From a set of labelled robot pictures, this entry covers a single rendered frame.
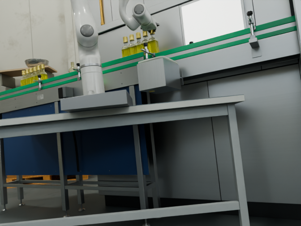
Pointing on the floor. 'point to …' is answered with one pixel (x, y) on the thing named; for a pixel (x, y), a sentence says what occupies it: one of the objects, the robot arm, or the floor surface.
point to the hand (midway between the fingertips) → (151, 29)
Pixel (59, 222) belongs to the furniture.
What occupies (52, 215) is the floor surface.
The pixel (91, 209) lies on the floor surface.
